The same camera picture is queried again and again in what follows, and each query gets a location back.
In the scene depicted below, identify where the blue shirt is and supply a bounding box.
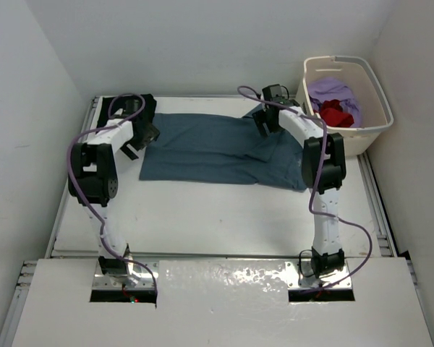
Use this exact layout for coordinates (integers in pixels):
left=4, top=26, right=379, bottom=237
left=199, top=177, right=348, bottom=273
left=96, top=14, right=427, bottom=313
left=139, top=113, right=307, bottom=192

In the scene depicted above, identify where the black t shirt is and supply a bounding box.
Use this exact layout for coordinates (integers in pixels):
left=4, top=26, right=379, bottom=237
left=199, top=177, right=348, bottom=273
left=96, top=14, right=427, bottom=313
left=97, top=94, right=157, bottom=127

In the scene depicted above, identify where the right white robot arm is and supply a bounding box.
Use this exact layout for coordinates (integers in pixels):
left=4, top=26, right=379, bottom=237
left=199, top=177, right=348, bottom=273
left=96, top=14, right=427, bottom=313
left=253, top=85, right=346, bottom=278

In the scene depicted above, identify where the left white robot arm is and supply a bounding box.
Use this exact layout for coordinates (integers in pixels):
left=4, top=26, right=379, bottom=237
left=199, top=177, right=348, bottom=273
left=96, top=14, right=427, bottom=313
left=67, top=94, right=160, bottom=277

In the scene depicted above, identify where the lilac cloth in basket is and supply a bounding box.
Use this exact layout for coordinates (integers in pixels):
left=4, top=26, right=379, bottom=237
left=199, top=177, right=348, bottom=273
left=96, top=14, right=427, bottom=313
left=307, top=77, right=362, bottom=128

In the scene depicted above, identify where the red shirt in basket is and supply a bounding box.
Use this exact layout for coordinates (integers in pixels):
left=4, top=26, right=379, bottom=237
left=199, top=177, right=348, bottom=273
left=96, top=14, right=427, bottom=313
left=319, top=99, right=354, bottom=128

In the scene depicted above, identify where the cream laundry basket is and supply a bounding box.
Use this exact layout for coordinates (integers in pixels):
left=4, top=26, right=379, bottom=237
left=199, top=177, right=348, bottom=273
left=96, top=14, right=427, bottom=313
left=296, top=56, right=393, bottom=157

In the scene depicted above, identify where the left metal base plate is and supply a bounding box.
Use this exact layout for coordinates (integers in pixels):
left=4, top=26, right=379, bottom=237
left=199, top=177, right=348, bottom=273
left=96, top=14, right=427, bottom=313
left=92, top=265, right=158, bottom=291

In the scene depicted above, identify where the metal base plate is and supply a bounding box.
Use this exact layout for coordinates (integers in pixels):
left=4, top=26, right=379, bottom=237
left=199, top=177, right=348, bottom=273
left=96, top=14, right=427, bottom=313
left=285, top=259, right=352, bottom=291
left=92, top=265, right=158, bottom=291

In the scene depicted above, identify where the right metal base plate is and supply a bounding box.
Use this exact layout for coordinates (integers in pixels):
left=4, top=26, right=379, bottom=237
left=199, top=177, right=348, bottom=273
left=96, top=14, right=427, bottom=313
left=285, top=259, right=352, bottom=291

